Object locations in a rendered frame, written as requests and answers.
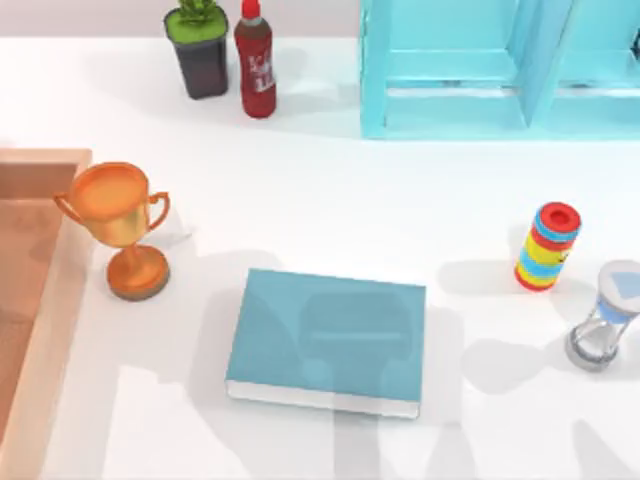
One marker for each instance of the grey blue hourglass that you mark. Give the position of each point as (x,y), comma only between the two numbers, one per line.
(607,315)

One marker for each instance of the dark pot with green plant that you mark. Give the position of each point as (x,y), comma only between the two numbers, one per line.
(202,60)

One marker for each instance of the blue book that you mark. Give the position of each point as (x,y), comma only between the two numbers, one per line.
(300,340)

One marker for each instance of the orange gold trophy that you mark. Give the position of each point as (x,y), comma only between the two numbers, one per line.
(115,210)

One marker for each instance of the red bottle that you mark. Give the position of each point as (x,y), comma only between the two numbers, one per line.
(257,75)

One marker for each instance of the light blue rack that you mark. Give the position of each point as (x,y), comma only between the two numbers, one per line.
(450,110)

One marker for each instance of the stack of coloured rings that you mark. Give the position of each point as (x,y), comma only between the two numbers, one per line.
(545,250)

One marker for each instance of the salmon shallow box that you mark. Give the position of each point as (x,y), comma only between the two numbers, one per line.
(30,260)

